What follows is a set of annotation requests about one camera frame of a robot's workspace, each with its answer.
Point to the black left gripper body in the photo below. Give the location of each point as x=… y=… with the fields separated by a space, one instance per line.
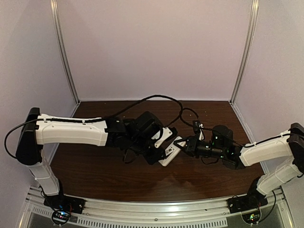
x=155 y=156

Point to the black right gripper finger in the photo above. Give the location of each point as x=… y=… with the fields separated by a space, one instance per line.
x=183 y=149
x=181 y=141

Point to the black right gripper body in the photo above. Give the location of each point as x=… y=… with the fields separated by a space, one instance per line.
x=190 y=145

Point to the white remote control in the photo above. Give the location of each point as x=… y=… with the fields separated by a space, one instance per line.
x=171 y=152

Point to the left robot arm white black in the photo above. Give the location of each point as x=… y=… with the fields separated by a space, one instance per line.
x=143 y=135

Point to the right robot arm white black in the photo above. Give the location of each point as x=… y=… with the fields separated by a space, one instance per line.
x=289 y=144

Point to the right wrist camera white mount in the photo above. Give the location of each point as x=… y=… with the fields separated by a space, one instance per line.
x=198 y=130

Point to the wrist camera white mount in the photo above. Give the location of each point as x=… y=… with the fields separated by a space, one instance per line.
x=198 y=130
x=164 y=134

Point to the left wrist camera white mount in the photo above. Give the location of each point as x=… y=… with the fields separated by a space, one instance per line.
x=164 y=134

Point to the front aluminium rail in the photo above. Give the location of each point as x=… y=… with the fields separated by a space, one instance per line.
x=208 y=213

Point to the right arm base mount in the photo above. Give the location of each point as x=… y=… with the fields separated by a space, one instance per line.
x=253 y=200

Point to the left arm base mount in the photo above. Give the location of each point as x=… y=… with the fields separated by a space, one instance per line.
x=63 y=206

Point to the right aluminium frame post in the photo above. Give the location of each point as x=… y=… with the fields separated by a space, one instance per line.
x=247 y=47

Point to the aluminium frame post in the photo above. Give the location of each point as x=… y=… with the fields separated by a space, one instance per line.
x=247 y=47
x=62 y=50

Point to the left aluminium frame post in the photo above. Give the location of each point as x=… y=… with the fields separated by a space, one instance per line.
x=62 y=50

